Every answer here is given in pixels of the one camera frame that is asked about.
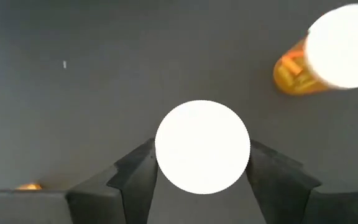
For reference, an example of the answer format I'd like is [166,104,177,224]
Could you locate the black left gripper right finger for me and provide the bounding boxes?
[246,140,358,224]

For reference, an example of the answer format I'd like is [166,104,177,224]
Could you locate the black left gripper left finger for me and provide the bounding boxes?
[0,138,158,224]

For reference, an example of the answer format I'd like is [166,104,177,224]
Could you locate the small amber pill bottle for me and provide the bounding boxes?
[14,182,43,191]

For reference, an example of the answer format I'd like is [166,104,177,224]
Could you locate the large amber pill bottle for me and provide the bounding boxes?
[154,100,252,195]
[272,2,358,96]

